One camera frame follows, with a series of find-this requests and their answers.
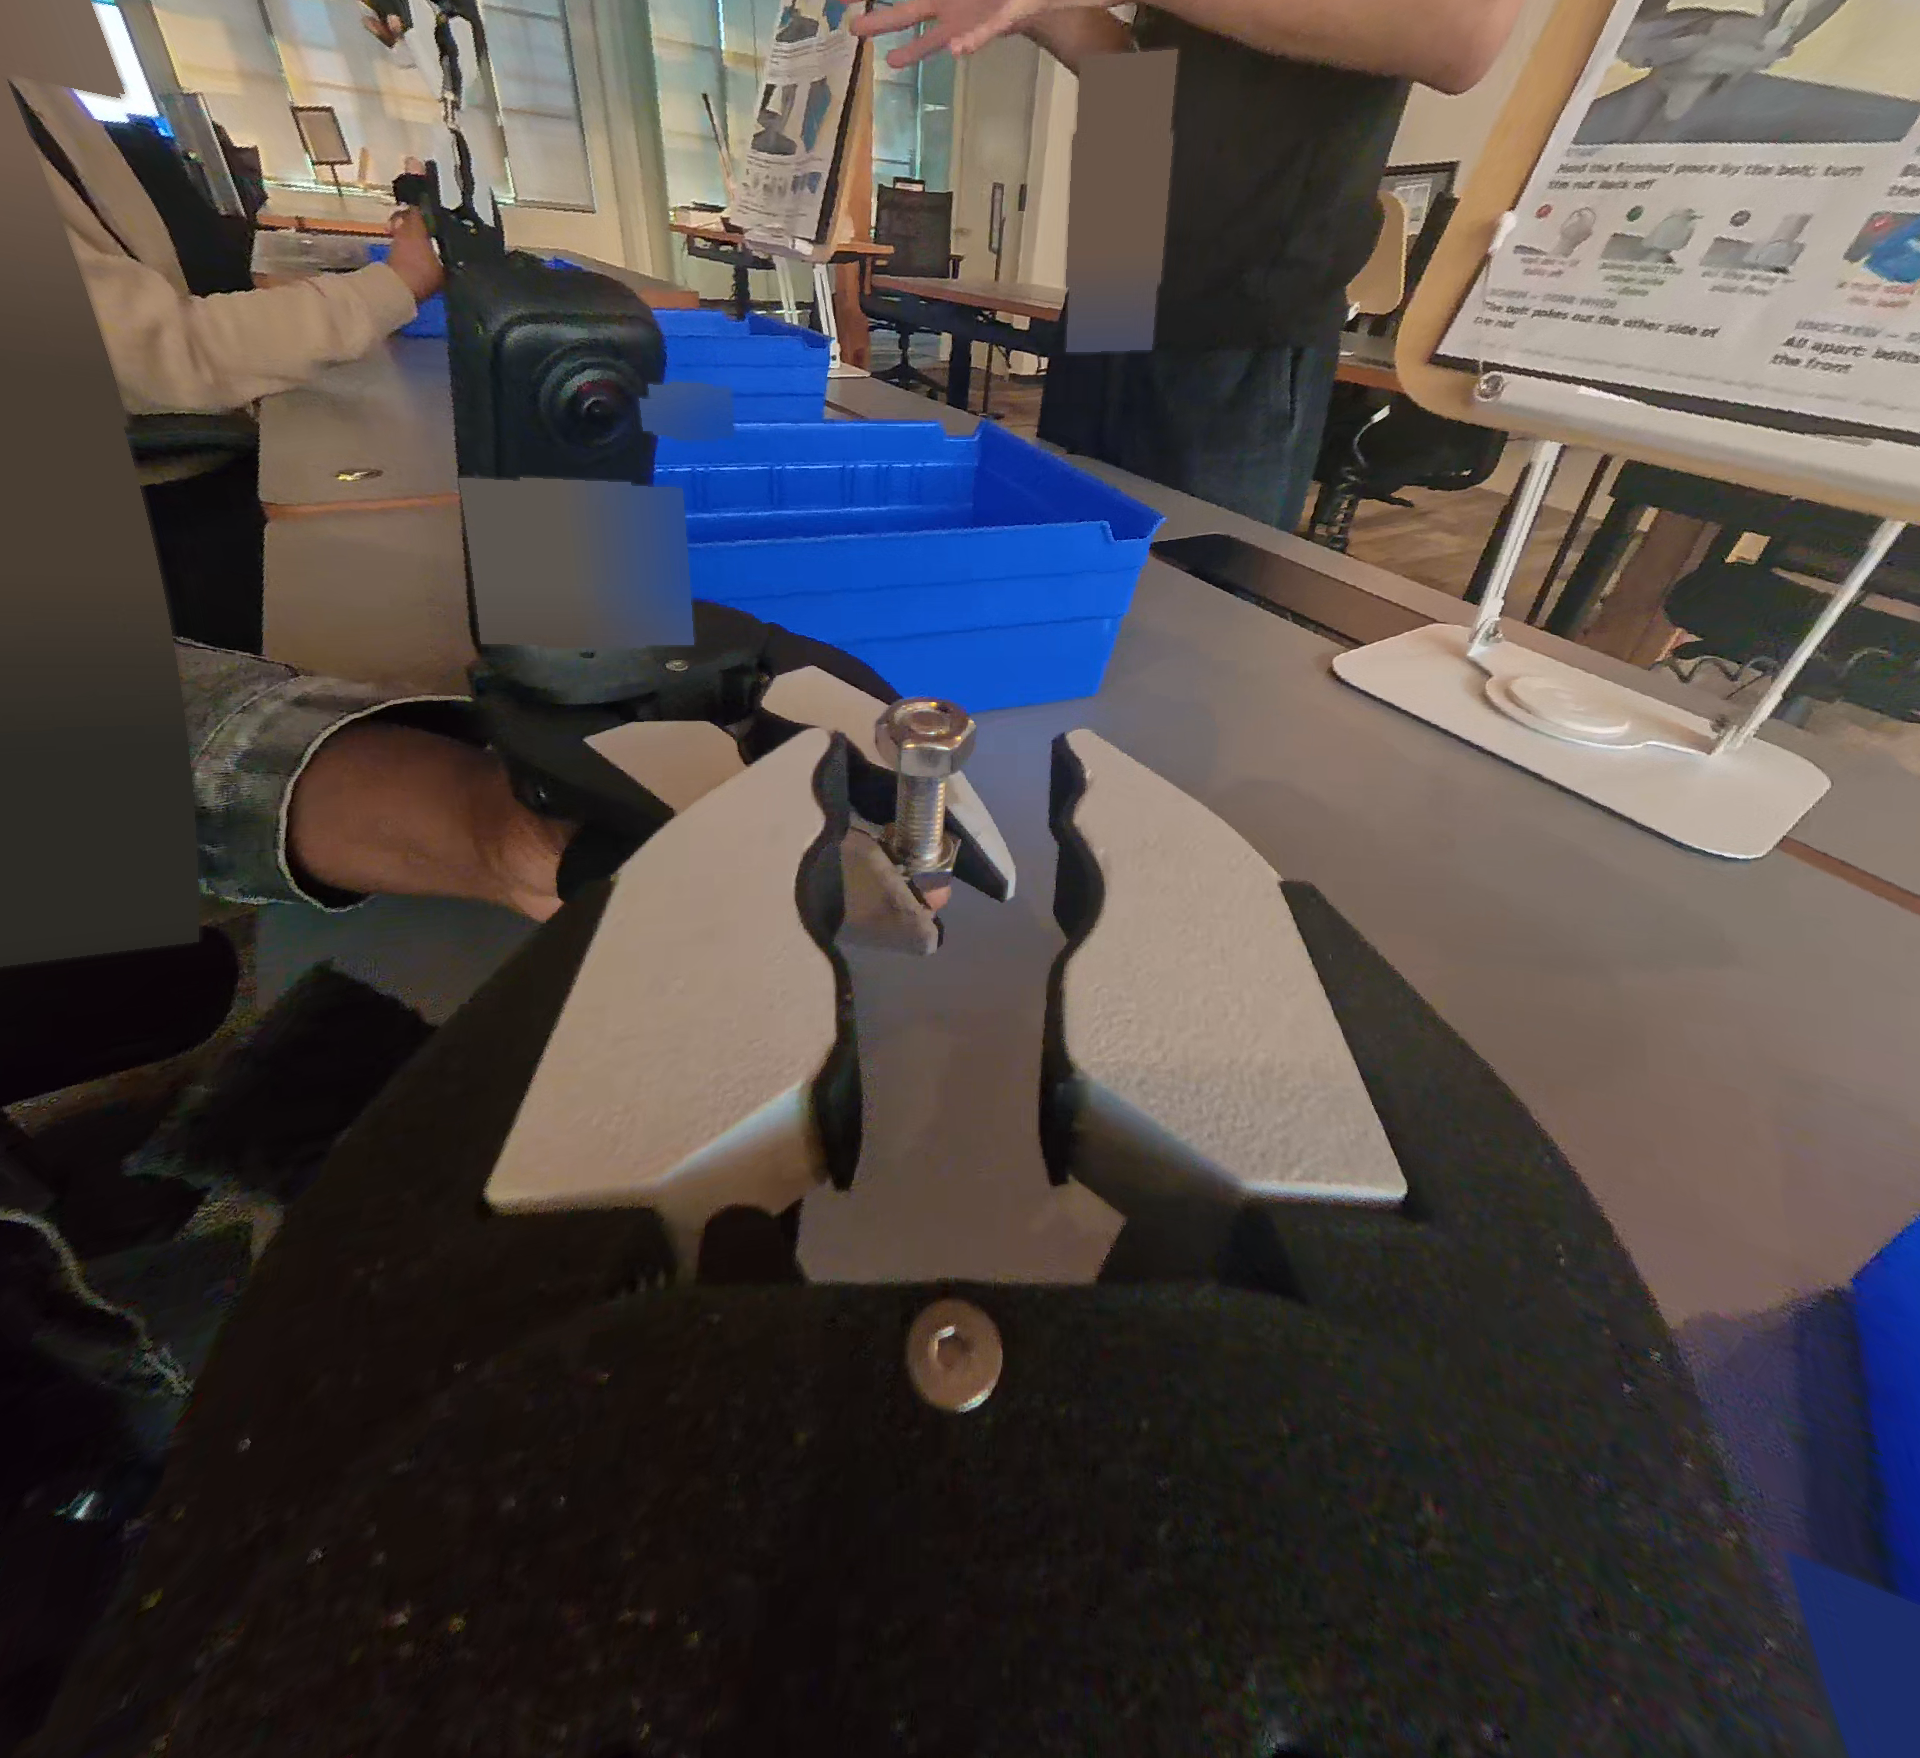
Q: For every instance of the blue plastic bin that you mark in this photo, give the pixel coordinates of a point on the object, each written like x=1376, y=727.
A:
x=1890, y=1412
x=750, y=363
x=899, y=618
x=424, y=315

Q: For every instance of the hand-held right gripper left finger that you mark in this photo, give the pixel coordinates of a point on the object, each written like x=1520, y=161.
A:
x=674, y=1023

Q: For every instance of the steel hex nut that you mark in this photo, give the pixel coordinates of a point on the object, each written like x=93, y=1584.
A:
x=922, y=742

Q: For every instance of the instruction board on white stand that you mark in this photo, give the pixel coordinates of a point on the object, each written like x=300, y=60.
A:
x=810, y=33
x=1725, y=182

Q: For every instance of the person's dark jacket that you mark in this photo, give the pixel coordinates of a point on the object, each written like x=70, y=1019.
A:
x=90, y=1262

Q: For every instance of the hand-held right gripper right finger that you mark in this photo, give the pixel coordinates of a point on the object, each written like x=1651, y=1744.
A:
x=1230, y=1023

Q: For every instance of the wooden office desk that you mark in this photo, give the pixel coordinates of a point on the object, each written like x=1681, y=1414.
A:
x=975, y=292

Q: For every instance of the steel hex bolt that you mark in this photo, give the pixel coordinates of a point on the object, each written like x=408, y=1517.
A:
x=922, y=812

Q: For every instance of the person's left hand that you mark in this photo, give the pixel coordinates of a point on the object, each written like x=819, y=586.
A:
x=495, y=842

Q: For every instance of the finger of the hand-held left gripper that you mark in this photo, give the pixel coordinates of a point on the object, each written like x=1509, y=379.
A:
x=810, y=695
x=884, y=910

